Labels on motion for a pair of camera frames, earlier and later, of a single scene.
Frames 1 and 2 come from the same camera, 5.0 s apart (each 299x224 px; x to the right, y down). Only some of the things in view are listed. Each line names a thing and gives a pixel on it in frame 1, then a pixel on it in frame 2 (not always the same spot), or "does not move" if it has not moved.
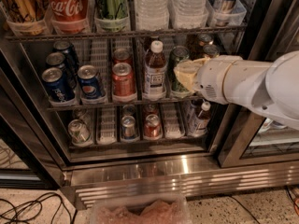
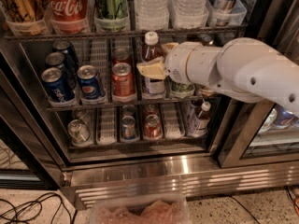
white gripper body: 212,78 to 177,63
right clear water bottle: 188,7 does not move
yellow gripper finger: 187,71 to 153,69
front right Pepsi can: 89,81 does not move
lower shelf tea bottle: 199,118 does not move
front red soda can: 123,82 does not move
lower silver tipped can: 79,132 does not move
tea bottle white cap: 157,47 to 151,38
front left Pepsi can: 58,86 does not move
